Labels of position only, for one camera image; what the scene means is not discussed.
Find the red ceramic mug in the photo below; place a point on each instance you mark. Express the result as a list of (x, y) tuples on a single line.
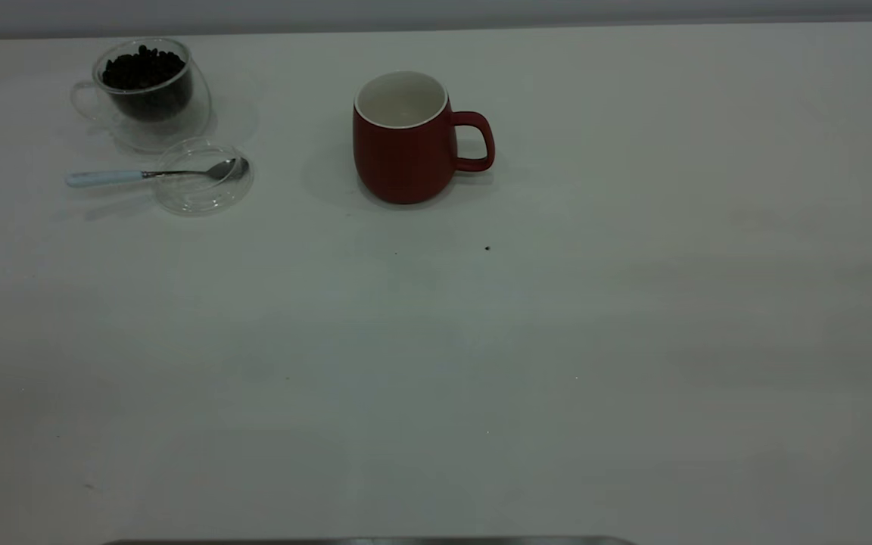
[(402, 163)]

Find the round clear glass lid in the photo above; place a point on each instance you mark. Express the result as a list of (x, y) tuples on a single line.
[(201, 198)]

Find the clear glass cup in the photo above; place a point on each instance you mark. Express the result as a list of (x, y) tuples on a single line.
[(195, 113)]

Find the dark coffee beans pile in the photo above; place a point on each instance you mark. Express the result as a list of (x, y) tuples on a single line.
[(147, 83)]

